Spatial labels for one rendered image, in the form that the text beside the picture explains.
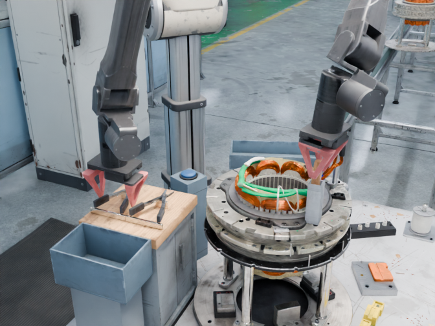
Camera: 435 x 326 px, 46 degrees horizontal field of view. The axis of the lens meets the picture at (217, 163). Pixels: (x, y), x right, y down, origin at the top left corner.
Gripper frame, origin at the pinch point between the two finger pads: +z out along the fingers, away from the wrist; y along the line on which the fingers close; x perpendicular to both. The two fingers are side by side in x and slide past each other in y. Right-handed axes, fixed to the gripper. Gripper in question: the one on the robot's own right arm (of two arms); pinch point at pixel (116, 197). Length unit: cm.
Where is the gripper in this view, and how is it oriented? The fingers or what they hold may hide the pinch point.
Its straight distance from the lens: 116.4
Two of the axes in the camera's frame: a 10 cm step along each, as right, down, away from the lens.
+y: 9.2, 2.2, -3.2
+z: -0.4, 8.7, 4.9
